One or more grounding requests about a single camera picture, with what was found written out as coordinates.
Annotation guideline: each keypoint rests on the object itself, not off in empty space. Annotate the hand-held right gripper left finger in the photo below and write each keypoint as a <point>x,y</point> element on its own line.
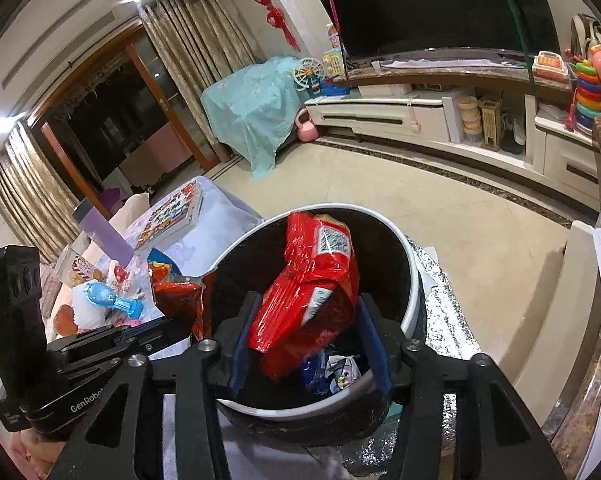
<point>239,360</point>

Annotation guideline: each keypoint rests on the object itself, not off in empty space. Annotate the blue yellow snack wrapper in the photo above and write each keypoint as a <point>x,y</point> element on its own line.
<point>161,260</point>

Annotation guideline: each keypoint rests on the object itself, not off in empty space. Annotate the green hula hoop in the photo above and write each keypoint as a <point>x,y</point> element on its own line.
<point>518,25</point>

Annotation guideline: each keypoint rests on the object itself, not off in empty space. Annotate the teal floral cover cloth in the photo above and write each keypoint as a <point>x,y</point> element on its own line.
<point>245,110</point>

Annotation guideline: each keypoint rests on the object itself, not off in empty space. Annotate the white and red plastic bag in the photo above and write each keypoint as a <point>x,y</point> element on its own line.
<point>119,272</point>

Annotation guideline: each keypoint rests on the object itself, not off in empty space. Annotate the ferris wheel toy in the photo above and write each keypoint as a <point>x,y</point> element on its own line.
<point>308,72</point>

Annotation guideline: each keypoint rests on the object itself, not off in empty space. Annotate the blue toy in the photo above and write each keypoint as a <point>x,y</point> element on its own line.
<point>334,90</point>

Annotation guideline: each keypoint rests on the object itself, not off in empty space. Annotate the pink toy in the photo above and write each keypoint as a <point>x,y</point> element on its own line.
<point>599,60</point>

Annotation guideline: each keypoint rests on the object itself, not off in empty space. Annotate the purple box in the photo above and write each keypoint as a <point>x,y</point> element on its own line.
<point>113,201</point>

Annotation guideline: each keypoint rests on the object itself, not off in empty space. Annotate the beige striped curtain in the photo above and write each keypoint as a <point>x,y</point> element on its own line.
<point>195,60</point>
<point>30,195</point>

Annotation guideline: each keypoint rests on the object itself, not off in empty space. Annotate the cream side cabinet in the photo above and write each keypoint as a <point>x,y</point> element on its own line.
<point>575,285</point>

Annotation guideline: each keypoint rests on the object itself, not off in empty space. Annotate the yellow wooden box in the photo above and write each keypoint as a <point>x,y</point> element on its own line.
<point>491,122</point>

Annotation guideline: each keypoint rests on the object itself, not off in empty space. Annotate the red snack bag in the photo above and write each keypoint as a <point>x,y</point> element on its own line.
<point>300,290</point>

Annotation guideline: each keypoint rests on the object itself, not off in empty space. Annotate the yellow stacked containers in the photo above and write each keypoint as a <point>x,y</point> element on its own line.
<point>469,115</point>

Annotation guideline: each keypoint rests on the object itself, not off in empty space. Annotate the wooden framed glass door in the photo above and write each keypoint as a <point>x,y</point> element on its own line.
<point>105,110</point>

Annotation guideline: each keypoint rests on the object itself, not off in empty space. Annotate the black bin with white rim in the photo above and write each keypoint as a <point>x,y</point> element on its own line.
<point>380,260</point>

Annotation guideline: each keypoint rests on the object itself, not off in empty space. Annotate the pink kettlebell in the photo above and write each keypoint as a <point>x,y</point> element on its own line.
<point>306,129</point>

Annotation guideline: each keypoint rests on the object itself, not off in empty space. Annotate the white television cabinet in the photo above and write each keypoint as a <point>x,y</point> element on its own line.
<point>430,115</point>

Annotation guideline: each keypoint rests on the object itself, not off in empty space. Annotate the clear snack tub striped label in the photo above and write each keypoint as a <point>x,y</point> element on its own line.
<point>78,267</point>

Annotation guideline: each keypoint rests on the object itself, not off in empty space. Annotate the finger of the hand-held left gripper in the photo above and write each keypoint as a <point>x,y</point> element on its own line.
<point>105,359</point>
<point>145,331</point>

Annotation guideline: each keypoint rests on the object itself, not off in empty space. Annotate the colourful toy house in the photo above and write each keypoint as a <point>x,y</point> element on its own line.
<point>334,57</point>

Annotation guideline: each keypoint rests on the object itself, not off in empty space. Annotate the pink cloth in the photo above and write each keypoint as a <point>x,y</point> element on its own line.
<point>155,152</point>

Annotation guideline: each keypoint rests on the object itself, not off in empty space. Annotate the red apple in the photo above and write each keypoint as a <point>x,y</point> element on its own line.
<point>65,321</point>

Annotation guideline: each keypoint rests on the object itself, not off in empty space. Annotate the black television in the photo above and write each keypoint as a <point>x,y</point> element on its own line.
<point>430,5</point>

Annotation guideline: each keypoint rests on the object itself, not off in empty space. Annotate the white printed wrapper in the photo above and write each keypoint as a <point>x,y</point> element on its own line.
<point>343,370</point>

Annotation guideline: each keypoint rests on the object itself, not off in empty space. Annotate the silver foil mat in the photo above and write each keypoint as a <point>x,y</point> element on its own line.
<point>450,320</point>

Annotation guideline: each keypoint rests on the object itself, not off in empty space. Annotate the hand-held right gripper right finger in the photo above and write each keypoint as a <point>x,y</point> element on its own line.
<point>376,355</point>

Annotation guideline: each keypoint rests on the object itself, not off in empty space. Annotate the patterned tote bag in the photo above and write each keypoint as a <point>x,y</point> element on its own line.
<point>583,35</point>

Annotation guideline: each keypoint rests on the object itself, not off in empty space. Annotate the orange snack bag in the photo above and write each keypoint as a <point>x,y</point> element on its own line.
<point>178,297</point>

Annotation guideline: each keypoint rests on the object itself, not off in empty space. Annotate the toy cash register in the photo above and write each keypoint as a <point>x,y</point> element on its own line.
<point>548,65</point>

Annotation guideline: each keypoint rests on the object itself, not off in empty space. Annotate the colourful cover picture book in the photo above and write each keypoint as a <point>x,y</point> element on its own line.
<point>168,215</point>

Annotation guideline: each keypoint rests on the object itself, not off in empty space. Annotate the purple bottle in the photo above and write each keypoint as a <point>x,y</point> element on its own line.
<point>100,227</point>

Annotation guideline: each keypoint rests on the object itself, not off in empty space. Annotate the lilac patterned tablecloth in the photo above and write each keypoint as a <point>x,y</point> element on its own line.
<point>218,220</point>

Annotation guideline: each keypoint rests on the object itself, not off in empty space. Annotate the pink hula hoop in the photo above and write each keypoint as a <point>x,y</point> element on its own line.
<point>333,5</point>

